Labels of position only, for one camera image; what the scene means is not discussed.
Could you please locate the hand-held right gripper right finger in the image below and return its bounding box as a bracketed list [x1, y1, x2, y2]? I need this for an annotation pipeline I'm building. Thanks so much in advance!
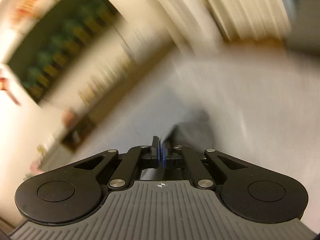
[162, 142, 253, 190]

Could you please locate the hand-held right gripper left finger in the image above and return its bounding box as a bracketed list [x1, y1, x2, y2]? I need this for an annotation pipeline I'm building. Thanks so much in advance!
[70, 135, 162, 190]

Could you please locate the long grey media cabinet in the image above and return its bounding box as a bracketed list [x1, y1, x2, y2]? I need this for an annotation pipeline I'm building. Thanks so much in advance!
[27, 107, 98, 178]

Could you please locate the bed with grey sheet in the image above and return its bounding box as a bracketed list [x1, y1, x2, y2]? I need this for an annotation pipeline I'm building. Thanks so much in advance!
[37, 45, 320, 230]

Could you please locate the cream curtain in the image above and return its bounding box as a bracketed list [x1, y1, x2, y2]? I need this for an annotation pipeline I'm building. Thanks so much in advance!
[140, 0, 293, 43]

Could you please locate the wall-mounted television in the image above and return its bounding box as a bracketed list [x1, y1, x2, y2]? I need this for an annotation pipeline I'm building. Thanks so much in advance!
[2, 0, 123, 104]

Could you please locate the red wall decoration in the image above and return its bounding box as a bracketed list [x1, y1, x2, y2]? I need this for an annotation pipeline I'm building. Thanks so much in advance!
[14, 0, 50, 24]

